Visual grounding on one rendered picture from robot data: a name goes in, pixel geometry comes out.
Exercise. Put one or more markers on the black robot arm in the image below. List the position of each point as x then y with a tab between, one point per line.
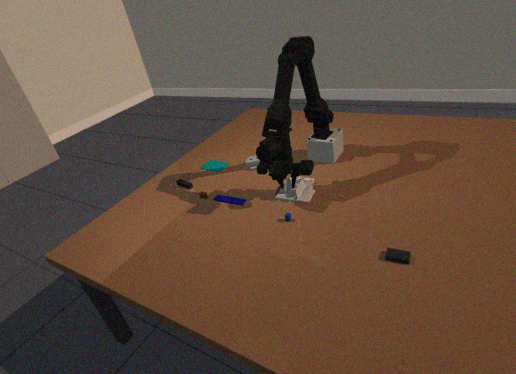
298	51

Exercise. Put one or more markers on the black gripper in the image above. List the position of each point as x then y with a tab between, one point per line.
303	168

